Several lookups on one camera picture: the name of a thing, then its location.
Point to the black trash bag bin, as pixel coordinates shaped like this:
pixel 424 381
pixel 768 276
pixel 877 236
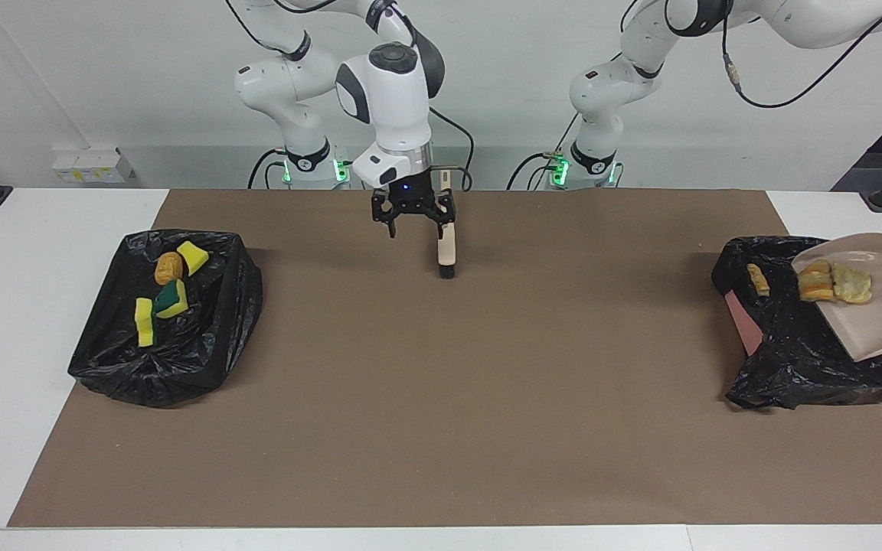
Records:
pixel 204 344

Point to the pale bread piece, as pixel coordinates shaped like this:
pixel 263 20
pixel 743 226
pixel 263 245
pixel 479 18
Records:
pixel 853 285

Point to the beige hand brush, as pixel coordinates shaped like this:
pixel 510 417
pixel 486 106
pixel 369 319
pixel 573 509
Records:
pixel 446 249

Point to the brown table mat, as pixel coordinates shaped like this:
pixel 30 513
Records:
pixel 410 474

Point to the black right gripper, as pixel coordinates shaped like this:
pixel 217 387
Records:
pixel 410 197

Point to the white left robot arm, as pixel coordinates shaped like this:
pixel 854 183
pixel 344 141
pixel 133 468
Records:
pixel 640 69

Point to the white wall power box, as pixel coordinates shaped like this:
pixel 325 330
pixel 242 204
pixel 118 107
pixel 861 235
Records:
pixel 93 166

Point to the small golden croissant piece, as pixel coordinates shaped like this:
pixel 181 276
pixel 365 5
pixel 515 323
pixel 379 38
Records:
pixel 758 280

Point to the black bag over pink box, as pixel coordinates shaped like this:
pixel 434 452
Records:
pixel 801 360

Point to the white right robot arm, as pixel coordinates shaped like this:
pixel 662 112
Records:
pixel 391 99

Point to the beige plastic dustpan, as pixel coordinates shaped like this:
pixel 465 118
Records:
pixel 881 321

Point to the brown bread roll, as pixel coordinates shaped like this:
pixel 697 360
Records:
pixel 168 268

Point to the yellow sponge piece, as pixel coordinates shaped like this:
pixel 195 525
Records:
pixel 192 258
pixel 173 300
pixel 145 323

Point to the pink box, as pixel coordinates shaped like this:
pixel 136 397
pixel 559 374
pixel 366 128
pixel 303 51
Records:
pixel 743 325

